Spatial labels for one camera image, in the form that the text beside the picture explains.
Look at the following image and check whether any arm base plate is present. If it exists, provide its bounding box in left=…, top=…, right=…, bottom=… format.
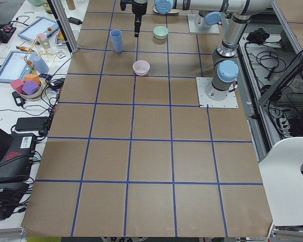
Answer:
left=188, top=12, right=221, bottom=35
left=196, top=77, right=238, bottom=108

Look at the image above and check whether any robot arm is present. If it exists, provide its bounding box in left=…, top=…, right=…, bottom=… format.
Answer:
left=154, top=0, right=272, bottom=60

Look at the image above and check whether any mint green bowl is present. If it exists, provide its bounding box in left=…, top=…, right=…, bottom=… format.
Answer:
left=153, top=26, right=169, bottom=40

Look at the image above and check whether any beige bowl with blocks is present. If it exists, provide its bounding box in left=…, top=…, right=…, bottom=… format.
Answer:
left=10, top=74, right=43, bottom=101

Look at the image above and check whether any blue foam cylinder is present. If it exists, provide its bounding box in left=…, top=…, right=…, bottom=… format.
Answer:
left=33, top=55, right=49, bottom=74

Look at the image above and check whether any blue cup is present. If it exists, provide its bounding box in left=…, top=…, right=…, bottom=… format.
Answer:
left=110, top=29, right=123, bottom=44
left=112, top=39, right=123, bottom=53

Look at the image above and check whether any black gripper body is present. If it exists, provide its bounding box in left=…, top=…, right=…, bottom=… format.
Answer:
left=120, top=0, right=147, bottom=24

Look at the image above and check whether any gold wire rack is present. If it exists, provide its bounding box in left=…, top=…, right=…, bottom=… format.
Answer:
left=24, top=36, right=56, bottom=74

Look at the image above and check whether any teach pendant tablet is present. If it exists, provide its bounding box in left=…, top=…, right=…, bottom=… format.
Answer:
left=17, top=17, right=59, bottom=41
left=0, top=50, right=31, bottom=83

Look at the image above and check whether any black computer box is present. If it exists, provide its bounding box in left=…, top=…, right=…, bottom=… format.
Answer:
left=0, top=133, right=36, bottom=184

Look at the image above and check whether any aluminium frame post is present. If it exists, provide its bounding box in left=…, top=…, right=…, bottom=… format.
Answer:
left=47, top=0, right=78, bottom=53

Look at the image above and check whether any pink bowl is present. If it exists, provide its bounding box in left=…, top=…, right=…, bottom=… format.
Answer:
left=132, top=60, right=150, bottom=76

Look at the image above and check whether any white chair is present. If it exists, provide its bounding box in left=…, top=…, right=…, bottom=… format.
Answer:
left=259, top=137, right=303, bottom=226

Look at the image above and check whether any black power adapter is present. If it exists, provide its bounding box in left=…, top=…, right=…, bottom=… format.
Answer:
left=15, top=116, right=47, bottom=132

